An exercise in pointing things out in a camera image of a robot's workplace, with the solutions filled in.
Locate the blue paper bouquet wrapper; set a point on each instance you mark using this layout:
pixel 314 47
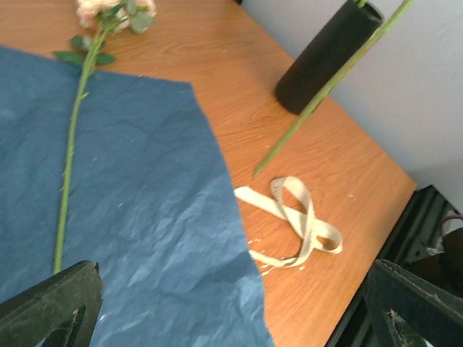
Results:
pixel 150 200

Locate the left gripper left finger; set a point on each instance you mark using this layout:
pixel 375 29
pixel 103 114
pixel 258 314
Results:
pixel 60 311

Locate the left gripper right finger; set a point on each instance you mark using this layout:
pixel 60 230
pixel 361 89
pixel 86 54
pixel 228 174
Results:
pixel 406 310

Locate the black cylinder table edge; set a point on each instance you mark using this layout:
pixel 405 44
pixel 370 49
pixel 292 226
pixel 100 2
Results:
pixel 338 40

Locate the cream printed ribbon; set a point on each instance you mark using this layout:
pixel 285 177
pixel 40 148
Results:
pixel 314 233

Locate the pink rose stem large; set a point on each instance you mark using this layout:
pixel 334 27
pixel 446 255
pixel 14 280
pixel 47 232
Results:
pixel 323 93

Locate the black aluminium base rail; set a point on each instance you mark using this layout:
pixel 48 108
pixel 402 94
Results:
pixel 416 235

